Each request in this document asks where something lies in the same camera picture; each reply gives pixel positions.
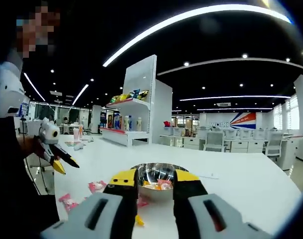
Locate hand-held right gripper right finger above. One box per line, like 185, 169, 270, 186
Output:
173, 169, 273, 239

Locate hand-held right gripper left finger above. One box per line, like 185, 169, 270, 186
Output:
40, 168, 139, 239

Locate marshmallow packets group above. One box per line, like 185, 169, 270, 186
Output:
58, 180, 150, 227

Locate heap of marshmallow packets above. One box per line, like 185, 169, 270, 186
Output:
142, 178, 174, 191

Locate steel bowl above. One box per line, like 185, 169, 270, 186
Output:
129, 162, 190, 203

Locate person's left hand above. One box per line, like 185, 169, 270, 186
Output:
31, 135, 46, 160

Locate white crumpled wrappers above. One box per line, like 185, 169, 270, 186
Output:
73, 136, 95, 151

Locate white table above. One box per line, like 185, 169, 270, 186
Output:
53, 134, 303, 239

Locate white square pillar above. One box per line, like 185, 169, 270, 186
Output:
91, 105, 102, 133

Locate person in black shirt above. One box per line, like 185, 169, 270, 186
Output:
0, 116, 60, 239

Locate white chest-worn device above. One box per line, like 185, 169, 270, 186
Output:
0, 61, 26, 118

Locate grey mesh office chair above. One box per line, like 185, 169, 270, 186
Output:
203, 131, 227, 153

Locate row of shelf bottles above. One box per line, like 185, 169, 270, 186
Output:
123, 115, 144, 132

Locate row of white office desks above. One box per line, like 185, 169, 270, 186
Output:
160, 126, 303, 164

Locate pile of snack bags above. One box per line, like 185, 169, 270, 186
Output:
110, 89, 150, 104

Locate white display shelf unit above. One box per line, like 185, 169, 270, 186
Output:
100, 54, 173, 147

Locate ceiling light strip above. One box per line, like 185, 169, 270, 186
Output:
102, 4, 293, 67

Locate striped wall mural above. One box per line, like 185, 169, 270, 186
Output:
229, 112, 256, 130

